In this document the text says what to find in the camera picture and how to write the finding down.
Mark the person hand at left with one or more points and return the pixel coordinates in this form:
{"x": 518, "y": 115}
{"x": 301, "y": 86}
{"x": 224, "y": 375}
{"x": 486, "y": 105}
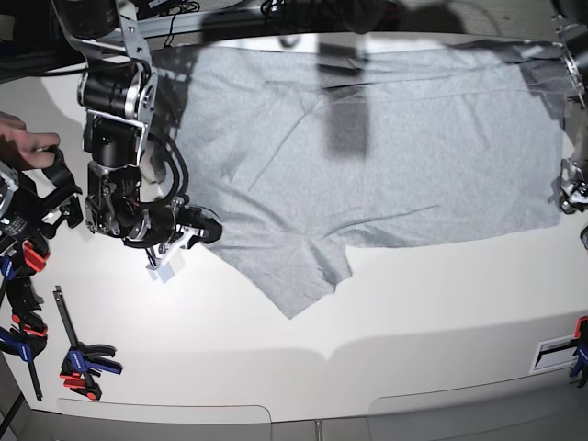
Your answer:
{"x": 24, "y": 150}

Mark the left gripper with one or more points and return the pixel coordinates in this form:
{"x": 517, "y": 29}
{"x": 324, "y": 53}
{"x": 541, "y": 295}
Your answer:
{"x": 572, "y": 186}

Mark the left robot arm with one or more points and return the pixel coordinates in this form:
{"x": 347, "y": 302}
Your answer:
{"x": 571, "y": 18}

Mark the bar clamp on table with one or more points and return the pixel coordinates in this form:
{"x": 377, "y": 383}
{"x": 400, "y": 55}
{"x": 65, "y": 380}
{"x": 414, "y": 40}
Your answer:
{"x": 83, "y": 363}

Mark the grey T-shirt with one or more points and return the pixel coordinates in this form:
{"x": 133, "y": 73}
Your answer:
{"x": 301, "y": 155}

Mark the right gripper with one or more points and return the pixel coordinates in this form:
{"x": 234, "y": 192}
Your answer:
{"x": 142, "y": 227}

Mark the blue clamp lower left edge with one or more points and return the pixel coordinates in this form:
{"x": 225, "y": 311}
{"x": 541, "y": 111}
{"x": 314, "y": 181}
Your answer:
{"x": 27, "y": 337}

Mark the blue red clamp right edge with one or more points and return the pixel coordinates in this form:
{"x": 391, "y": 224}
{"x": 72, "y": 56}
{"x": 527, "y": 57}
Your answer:
{"x": 581, "y": 352}

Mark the black hand-held controller device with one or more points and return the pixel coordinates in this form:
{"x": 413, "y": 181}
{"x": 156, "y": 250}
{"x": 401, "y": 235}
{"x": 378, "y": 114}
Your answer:
{"x": 28, "y": 217}

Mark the blue red clamp edge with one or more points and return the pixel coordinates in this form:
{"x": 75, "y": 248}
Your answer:
{"x": 20, "y": 262}
{"x": 581, "y": 352}

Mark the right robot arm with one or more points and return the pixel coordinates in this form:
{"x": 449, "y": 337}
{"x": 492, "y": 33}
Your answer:
{"x": 118, "y": 91}

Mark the white label with black bar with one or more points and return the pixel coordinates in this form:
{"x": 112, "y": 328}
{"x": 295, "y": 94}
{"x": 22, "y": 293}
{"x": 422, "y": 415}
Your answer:
{"x": 554, "y": 354}

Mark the dark round object right edge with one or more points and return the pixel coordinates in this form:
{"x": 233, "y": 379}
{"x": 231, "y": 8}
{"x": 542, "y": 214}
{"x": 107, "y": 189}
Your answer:
{"x": 584, "y": 237}

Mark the blue red clamp left edge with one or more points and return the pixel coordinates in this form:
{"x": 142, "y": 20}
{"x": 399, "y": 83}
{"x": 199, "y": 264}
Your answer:
{"x": 20, "y": 262}

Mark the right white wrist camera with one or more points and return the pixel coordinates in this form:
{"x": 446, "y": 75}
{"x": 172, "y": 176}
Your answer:
{"x": 160, "y": 257}

